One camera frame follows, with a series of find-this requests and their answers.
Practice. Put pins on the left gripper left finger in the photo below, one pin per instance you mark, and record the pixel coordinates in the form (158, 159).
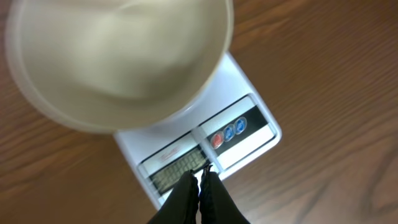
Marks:
(182, 204)

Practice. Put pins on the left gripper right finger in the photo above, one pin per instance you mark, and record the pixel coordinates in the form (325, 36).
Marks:
(216, 205)

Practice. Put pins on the white digital kitchen scale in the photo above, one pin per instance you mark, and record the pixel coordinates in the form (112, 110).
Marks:
(228, 127)

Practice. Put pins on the white round bowl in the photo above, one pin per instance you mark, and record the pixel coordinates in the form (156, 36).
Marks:
(102, 66)

